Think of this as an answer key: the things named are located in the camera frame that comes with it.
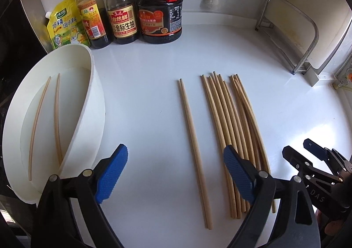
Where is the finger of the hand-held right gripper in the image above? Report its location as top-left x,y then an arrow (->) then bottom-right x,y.
303,138 -> 352,180
282,145 -> 314,180

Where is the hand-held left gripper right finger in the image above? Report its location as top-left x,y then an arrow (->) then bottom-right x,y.
223,145 -> 322,248

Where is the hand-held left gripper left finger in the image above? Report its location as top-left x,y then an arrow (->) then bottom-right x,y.
36,144 -> 130,248

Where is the single bamboo chopstick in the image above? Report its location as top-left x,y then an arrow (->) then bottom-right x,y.
54,73 -> 63,168
177,78 -> 213,230
29,77 -> 51,181

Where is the pile of bamboo chopsticks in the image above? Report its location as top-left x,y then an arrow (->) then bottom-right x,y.
200,71 -> 277,219

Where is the white oval bowl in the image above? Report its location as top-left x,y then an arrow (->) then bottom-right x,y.
1,44 -> 107,204

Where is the person's right hand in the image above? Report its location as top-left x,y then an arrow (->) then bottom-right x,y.
315,207 -> 347,243

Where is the metal board rack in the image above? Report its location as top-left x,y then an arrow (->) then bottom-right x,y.
254,0 -> 325,87

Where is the clear soy sauce bottle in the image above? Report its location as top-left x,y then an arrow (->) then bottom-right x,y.
100,0 -> 139,44

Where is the yellow seasoning pouch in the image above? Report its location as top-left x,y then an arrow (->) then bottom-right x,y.
44,0 -> 91,51

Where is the yellow-capped vinegar bottle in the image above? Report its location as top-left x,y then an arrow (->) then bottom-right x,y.
74,0 -> 113,49

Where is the black glass appliance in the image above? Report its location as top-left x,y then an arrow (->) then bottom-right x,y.
0,0 -> 50,117

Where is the wall power outlet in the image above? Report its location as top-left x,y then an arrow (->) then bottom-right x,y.
331,58 -> 352,90

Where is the red-handled soy sauce jug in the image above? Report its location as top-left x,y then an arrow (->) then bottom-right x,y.
133,0 -> 184,44

